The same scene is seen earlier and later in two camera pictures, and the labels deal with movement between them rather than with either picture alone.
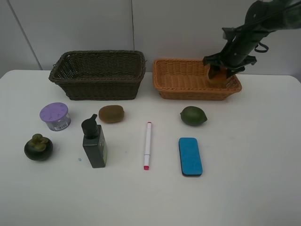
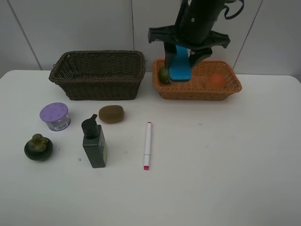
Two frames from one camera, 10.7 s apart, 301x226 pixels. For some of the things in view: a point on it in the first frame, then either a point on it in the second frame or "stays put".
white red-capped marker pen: (147, 147) stays put
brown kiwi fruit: (111, 114) stays put
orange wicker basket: (188, 79) stays put
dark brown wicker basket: (99, 75) stays put
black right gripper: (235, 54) → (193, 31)
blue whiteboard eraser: (191, 158) → (180, 68)
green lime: (193, 116) → (163, 75)
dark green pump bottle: (94, 142) stays put
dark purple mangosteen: (39, 148) stays put
